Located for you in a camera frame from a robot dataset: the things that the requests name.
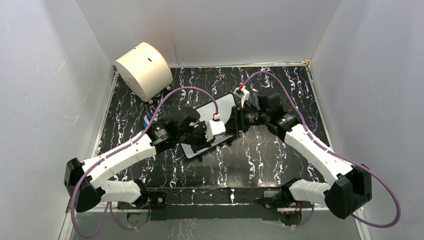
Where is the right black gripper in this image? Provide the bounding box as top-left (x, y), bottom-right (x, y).
top-left (224, 103), bottom-right (270, 136)

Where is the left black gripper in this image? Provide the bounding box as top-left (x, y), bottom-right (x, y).
top-left (178, 121), bottom-right (216, 154)

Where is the small white whiteboard black frame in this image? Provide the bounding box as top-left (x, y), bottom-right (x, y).
top-left (180, 93), bottom-right (240, 163)

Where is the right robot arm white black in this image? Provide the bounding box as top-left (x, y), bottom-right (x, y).
top-left (225, 89), bottom-right (372, 219)

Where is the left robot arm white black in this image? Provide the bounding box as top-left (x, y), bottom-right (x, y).
top-left (64, 107), bottom-right (225, 213)

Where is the white cylindrical drum container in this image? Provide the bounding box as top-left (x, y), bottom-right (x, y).
top-left (114, 42), bottom-right (173, 104)

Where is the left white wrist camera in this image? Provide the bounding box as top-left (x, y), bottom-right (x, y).
top-left (205, 113), bottom-right (226, 141)

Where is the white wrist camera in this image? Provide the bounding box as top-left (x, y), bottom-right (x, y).
top-left (232, 84), bottom-right (250, 109)
top-left (205, 113), bottom-right (226, 141)

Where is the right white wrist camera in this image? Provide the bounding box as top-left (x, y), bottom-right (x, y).
top-left (232, 84), bottom-right (250, 109)

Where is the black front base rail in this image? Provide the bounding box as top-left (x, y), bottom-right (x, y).
top-left (145, 187), bottom-right (299, 222)

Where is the aluminium frame rail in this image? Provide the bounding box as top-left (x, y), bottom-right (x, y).
top-left (66, 187), bottom-right (365, 213)

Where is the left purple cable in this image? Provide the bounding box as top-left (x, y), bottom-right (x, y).
top-left (70, 86), bottom-right (220, 239)

